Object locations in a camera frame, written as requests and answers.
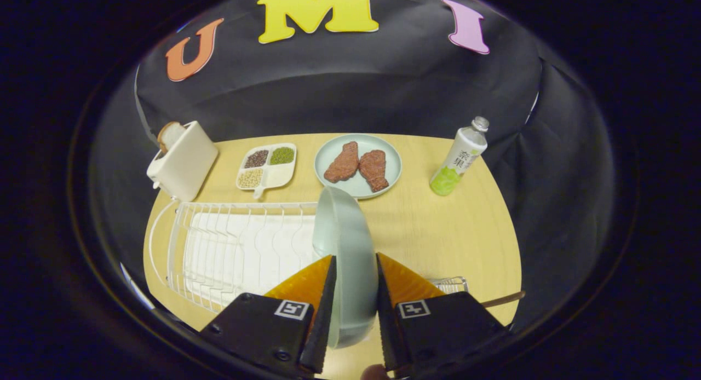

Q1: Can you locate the white toaster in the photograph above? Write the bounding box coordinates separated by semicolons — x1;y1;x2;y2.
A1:
146;121;219;203

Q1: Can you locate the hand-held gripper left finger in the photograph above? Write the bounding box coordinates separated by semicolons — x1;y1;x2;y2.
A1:
198;254;337;376

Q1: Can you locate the green tea bottle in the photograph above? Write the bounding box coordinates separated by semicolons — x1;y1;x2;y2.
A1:
429;116;490;197

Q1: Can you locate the black backdrop cloth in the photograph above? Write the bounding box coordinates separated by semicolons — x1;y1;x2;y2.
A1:
88;0;614;337

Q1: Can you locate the white wire dish rack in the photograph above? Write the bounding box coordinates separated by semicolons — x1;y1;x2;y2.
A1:
148;200;335;315

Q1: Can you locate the pale green plate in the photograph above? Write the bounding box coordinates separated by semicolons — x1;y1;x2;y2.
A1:
312;186;380;349
314;134;403;200

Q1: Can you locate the brown steak piece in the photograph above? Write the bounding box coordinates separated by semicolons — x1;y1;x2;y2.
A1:
323;141;360;184
359;149;389;193

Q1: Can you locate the metal wire basket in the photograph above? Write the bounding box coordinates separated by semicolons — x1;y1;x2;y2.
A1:
430;277;470;295

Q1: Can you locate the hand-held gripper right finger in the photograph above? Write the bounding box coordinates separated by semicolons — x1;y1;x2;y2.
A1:
376;252;513;376

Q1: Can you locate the bread slice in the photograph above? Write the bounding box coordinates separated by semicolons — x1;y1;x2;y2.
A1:
157;122;187;153

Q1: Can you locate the white divided bean tray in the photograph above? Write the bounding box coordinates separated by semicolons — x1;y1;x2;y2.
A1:
235;143;297;200

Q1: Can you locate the wooden handle spoon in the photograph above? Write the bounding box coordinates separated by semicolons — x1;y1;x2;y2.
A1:
481;291;526;308

